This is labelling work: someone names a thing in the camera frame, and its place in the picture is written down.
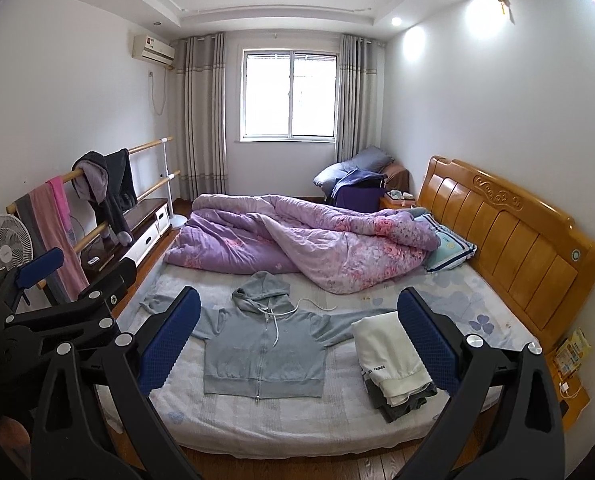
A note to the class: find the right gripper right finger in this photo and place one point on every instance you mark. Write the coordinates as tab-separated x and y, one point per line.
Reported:
526	438

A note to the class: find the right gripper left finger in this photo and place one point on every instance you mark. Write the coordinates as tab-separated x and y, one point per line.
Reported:
107	399

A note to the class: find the white knit sweater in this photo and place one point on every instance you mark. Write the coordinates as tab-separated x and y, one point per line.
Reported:
387	357

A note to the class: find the wooden clothes rack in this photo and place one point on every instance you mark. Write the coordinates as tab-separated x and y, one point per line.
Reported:
154	165

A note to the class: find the wooden nightstand near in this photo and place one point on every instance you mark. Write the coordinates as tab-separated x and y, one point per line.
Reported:
571	394

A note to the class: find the wooden nightstand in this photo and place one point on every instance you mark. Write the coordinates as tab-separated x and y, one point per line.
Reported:
571	394
395	199

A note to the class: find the yellow snack packet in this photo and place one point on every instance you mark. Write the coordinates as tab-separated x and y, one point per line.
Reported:
571	353

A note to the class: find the white standing fan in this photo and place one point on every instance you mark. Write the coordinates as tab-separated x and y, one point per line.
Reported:
15	250

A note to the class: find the dark folded garment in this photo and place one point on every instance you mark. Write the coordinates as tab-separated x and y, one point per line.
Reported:
412	402

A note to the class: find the pink grey hanging towel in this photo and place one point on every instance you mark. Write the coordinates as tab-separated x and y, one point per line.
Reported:
45	212

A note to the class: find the grey zip hoodie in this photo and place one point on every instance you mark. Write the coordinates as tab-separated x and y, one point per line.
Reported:
256	350

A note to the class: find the wooden headboard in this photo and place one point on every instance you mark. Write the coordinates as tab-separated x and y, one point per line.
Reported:
531	253

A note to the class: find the white tv cabinet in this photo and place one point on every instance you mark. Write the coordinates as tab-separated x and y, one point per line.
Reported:
148	222

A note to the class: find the blue striped pillow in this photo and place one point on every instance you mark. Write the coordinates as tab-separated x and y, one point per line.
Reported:
453	250

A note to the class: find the dark hanging jacket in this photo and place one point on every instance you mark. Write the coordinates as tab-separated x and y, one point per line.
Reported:
106	184

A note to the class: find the purple floral quilt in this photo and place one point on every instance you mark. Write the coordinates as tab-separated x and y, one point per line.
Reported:
340	250

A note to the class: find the wooden nightstand far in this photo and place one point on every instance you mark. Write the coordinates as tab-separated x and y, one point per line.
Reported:
395	199

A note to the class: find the blue bedding pile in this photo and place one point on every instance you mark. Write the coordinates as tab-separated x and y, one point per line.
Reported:
359	183

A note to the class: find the white air conditioner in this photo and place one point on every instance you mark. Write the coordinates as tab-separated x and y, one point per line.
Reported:
147	48

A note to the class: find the grey striped left curtain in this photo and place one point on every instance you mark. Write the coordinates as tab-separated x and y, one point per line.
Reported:
200	115

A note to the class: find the grey striped curtain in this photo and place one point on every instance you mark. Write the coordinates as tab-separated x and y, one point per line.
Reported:
200	115
359	85

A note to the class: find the window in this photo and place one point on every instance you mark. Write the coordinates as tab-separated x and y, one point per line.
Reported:
288	95

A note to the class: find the grey striped right curtain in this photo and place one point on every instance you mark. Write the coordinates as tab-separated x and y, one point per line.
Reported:
359	85

